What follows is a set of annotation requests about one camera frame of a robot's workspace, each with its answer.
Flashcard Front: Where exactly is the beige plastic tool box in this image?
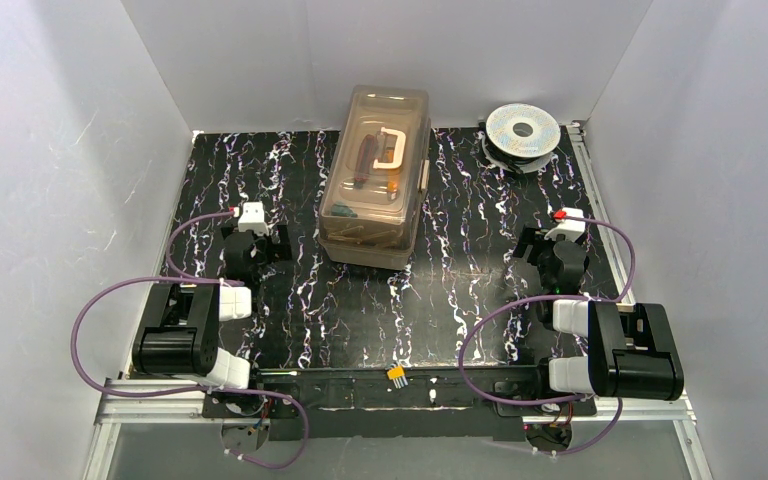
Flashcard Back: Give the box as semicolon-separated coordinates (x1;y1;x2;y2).
318;85;431;270

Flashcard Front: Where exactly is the green stubby screwdriver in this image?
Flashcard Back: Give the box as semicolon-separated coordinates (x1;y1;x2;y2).
329;203;358;218

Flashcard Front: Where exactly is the red utility knife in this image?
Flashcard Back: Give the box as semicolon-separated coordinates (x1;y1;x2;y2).
353;134;378;189

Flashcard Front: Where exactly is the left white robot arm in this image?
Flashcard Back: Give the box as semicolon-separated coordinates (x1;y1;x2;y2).
131;224;292;389

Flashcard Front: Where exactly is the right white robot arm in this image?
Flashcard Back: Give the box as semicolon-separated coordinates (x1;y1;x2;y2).
513;226;684;401

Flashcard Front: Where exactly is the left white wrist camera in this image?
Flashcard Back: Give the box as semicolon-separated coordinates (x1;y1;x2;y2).
231;202;270;236

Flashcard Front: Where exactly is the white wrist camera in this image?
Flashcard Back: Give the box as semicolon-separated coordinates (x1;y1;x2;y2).
231;202;270;236
544;207;586;242

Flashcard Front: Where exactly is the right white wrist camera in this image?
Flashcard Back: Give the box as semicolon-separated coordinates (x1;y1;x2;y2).
544;207;586;242

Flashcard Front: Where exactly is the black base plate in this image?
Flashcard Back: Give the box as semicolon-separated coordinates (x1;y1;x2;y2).
203;365;570;441

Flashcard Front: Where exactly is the aluminium frame rail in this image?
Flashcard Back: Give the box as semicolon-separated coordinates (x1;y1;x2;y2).
82;121;713;480

